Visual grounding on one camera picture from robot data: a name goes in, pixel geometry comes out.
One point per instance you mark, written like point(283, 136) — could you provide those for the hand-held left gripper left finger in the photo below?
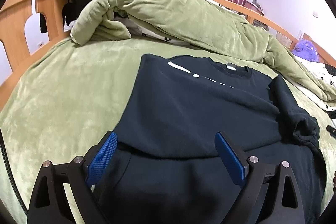
point(103, 154)

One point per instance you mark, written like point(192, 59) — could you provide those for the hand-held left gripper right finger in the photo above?
point(231, 158)

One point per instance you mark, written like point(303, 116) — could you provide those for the dark navy sweatshirt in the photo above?
point(183, 108)

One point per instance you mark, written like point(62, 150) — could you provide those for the green fleece bed cover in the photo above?
point(65, 95)

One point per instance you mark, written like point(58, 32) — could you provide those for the black remote control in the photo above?
point(331, 131)

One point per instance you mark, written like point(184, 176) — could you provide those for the purple bag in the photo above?
point(304, 49)

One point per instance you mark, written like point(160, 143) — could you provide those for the green fleece comforter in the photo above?
point(183, 16)

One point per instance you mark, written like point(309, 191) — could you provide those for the brown box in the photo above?
point(253, 6)

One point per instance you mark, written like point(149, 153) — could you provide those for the white wall outlet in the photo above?
point(40, 44)

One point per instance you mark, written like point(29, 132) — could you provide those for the wooden bed frame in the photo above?
point(15, 19)

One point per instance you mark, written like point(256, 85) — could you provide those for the white wall switch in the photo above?
point(315, 13)

